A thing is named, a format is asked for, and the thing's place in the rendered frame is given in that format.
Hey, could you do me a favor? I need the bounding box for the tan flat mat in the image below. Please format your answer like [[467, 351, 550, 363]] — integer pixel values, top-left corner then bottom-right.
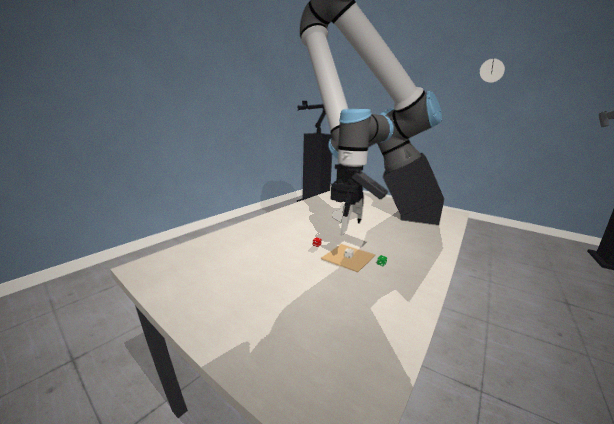
[[321, 244, 375, 272]]

